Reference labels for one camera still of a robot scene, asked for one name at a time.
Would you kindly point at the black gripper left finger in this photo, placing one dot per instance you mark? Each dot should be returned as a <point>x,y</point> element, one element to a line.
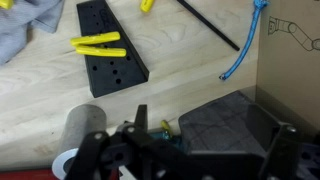
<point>88,156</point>

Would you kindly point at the cardboard box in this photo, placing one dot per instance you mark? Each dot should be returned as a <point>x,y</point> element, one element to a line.
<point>290,66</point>

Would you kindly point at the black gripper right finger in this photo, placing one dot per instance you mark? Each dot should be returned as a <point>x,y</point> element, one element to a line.
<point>281,153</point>

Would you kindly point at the metal cylinder cup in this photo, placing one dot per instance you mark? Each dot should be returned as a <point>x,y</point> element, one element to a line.
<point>83,125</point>

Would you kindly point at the teal yellow small tool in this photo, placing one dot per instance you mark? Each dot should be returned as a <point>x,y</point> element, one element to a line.
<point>165,135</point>

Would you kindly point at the grey knit cloth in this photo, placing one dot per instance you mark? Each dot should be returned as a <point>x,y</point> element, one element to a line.
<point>18,23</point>

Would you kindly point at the dark grey mesh bin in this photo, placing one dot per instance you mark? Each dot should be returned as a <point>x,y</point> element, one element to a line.
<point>216,123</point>

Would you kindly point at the black wedge tool stand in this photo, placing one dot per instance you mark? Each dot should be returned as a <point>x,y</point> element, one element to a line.
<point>110,71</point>

